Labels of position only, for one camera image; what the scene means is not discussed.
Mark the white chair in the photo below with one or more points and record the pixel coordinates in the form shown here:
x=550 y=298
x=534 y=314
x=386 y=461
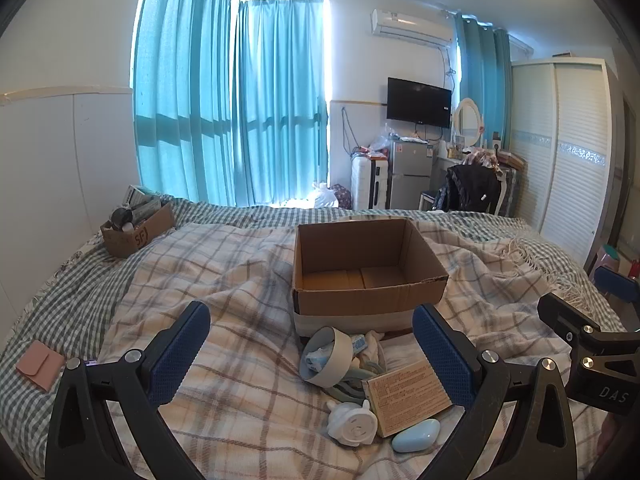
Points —
x=427 y=201

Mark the silver small fridge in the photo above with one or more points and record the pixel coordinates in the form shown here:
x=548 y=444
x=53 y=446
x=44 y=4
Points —
x=410 y=175

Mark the pink wallet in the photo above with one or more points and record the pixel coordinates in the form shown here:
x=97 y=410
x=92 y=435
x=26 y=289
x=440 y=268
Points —
x=40 y=364

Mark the white air conditioner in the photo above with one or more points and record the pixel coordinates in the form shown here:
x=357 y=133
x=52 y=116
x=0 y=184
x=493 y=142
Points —
x=410 y=25

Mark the light blue oval case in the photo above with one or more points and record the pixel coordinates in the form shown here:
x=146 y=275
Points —
x=415 y=435

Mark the black wall television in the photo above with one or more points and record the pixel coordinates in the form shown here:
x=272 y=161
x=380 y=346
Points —
x=419 y=101

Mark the dark patterned bag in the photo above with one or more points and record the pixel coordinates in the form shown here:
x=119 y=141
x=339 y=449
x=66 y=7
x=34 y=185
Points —
x=344 y=195

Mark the black round container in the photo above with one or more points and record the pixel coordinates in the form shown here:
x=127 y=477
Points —
x=121 y=217

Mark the black jacket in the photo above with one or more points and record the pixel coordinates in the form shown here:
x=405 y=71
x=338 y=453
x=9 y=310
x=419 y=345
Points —
x=472 y=187

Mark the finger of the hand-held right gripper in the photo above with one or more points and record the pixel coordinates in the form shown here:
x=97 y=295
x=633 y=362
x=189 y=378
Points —
x=620 y=285
x=562 y=316

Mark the white suitcase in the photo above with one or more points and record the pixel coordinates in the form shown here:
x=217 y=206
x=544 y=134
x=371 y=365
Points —
x=370 y=182

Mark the clear plastic bag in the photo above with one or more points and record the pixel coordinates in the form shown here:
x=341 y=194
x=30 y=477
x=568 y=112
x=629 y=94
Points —
x=382 y=140

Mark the cream cloth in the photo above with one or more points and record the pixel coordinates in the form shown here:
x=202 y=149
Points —
x=374 y=352

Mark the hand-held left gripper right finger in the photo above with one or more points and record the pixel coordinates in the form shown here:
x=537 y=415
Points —
x=442 y=355

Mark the tan printed small box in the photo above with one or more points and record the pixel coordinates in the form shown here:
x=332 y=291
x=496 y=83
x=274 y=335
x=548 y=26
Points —
x=405 y=395

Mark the pink green stool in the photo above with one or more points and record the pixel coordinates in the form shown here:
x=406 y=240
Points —
x=609 y=259

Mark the white sliding wardrobe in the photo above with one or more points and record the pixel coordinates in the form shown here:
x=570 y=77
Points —
x=560 y=150

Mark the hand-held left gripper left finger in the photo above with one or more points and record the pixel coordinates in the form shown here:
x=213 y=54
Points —
x=182 y=347

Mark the white pig figurine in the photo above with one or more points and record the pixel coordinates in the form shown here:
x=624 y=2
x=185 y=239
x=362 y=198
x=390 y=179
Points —
x=352 y=425

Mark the green gingham bedsheet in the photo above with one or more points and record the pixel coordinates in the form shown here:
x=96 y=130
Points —
x=75 y=285

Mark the wide teal curtain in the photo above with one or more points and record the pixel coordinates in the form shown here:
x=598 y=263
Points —
x=180 y=85

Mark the small cardboard box with writing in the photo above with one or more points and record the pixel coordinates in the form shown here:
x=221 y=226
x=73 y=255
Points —
x=137 y=237

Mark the large open cardboard box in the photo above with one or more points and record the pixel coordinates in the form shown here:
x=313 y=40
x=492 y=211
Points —
x=365 y=302

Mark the plaid blanket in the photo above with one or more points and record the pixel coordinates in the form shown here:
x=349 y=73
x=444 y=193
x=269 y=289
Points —
x=230 y=305

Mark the narrow teal curtain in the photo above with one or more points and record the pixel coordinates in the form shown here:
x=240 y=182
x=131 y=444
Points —
x=482 y=80

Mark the white oval mirror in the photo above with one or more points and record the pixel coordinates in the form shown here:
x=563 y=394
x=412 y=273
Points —
x=468 y=118

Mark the white plastic bag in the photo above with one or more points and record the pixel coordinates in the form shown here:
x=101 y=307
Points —
x=325 y=195

